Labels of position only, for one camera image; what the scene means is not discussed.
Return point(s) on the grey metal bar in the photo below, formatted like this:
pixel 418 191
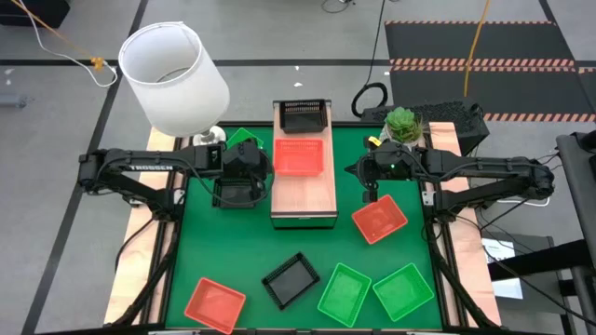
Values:
pixel 11 101

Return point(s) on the yellow tape piece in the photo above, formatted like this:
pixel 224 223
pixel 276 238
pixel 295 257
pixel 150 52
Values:
pixel 372 139

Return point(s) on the white shade table lamp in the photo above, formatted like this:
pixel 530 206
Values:
pixel 186 102

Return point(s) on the green table mat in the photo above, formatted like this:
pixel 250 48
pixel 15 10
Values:
pixel 302 251

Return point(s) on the black equipment case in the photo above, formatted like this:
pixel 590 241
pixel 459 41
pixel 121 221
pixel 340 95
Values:
pixel 37 11

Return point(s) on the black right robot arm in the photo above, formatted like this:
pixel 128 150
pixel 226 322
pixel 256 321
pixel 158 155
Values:
pixel 489 165

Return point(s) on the wooden shelf with black frame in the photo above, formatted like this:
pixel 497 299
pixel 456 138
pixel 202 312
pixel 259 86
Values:
pixel 302 195

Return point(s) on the succulent in white pot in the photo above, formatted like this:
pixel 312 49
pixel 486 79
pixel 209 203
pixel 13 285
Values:
pixel 402 123

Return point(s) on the black hazard-striped floor mat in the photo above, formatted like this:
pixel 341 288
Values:
pixel 512 90
pixel 465 42

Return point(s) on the black plastic basket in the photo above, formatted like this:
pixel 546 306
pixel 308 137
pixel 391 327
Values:
pixel 302 122
pixel 290 281
pixel 233 195

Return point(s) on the wooden side panel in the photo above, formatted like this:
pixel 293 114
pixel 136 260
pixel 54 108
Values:
pixel 135 270
pixel 470 260

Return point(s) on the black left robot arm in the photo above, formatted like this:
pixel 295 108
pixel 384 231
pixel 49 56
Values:
pixel 139 167

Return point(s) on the black desk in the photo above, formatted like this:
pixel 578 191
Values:
pixel 579 186

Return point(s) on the white paper sheet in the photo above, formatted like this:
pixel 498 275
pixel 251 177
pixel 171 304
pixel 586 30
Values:
pixel 500 251

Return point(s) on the black perforated computer case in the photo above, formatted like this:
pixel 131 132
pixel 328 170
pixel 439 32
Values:
pixel 447 114

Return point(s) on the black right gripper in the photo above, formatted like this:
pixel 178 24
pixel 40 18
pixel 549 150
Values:
pixel 370 194

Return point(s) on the silver mounting bracket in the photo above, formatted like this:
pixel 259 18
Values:
pixel 427 197
pixel 179 196

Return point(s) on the green plastic basket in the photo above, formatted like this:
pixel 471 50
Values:
pixel 344 295
pixel 402 292
pixel 239 137

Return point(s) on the orange plastic basket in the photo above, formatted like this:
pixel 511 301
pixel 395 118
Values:
pixel 298 158
pixel 379 219
pixel 215 304

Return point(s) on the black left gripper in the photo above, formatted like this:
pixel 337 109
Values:
pixel 244 163

